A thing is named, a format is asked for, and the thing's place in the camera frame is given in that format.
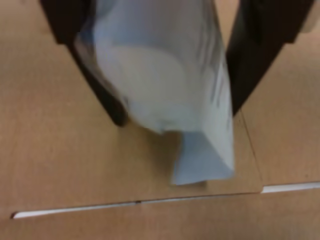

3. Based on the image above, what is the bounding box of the white gauze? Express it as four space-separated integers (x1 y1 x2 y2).
74 0 236 186

